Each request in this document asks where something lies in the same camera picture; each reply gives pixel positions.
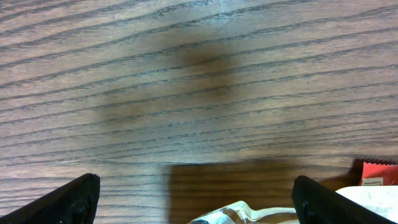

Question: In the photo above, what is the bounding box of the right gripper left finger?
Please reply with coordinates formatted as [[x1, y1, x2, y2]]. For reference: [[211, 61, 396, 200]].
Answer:
[[1, 173, 100, 224]]

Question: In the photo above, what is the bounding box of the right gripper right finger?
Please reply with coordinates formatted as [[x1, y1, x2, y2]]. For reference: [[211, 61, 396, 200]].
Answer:
[[292, 175, 394, 224]]

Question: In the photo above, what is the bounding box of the red stick packet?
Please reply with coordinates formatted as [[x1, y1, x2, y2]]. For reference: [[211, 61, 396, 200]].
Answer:
[[359, 162, 397, 186]]

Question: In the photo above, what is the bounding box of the brown snack pouch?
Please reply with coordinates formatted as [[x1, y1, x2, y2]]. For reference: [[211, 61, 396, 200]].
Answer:
[[188, 201, 299, 224]]

